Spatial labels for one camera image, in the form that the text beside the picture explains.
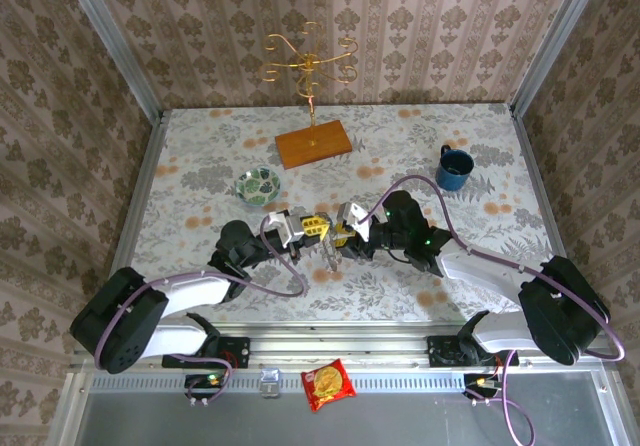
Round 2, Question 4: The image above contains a leaf pattern bowl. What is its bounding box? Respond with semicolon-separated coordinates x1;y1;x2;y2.
235;166;283;209

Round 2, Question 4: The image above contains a blue enamel mug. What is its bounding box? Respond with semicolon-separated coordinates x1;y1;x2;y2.
433;144;476;193

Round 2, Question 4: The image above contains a gold hook stand wooden base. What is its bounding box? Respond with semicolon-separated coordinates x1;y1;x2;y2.
258;20;359;171

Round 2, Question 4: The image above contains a red snack packet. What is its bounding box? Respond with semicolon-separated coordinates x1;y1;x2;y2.
299;358;358;414

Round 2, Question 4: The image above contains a slotted metal strip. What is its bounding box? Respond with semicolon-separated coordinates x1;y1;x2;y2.
88;370;474;395

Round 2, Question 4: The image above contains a silver metal clip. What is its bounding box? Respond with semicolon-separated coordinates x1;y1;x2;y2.
259;367;282;398

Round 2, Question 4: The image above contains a grey metal plate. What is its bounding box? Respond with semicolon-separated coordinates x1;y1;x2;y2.
47;371;632;446

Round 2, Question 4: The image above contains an aluminium front rail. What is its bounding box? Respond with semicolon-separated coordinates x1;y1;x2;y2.
69;319;619;370

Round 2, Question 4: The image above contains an aluminium table side rail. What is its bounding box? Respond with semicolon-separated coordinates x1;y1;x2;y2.
508;105;590;327
93;109;174;323

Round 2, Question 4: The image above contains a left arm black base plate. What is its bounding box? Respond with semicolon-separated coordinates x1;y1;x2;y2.
162;336;251;370

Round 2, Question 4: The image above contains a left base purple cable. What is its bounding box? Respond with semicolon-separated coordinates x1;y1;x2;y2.
169;354;235;408

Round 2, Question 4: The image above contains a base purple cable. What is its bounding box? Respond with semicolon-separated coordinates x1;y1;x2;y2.
169;354;235;408
467;349;536;446

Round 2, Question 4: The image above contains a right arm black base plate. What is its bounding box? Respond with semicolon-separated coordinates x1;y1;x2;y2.
426;334;520;369

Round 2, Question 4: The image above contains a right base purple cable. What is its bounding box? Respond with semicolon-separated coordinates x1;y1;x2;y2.
467;349;536;446

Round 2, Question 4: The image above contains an aluminium frame post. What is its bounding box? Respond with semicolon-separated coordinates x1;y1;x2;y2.
55;0;165;117
508;0;610;117

